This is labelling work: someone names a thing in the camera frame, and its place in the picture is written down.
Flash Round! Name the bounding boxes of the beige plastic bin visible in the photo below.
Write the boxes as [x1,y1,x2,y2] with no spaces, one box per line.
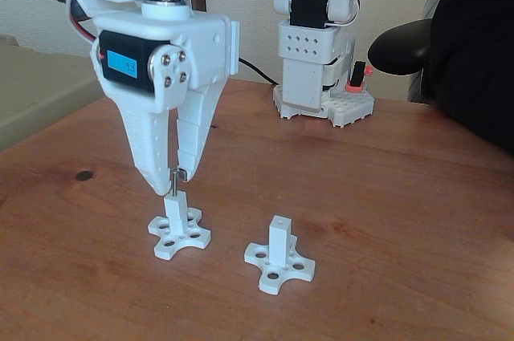
[0,34,106,150]

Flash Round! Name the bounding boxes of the orange and black clamp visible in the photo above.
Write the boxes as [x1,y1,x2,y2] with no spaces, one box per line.
[345,60,374,95]

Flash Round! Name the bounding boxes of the black office chair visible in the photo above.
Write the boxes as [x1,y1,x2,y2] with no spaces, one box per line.
[367,18,437,76]

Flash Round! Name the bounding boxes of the person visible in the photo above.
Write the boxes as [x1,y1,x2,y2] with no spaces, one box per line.
[421,0,514,156]

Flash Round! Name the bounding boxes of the white cross-base post stand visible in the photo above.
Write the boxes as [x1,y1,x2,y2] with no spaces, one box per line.
[243,214,317,294]
[147,191,213,261]

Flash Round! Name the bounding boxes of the white perforated base plate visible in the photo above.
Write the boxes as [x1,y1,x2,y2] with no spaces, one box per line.
[272,83,377,129]

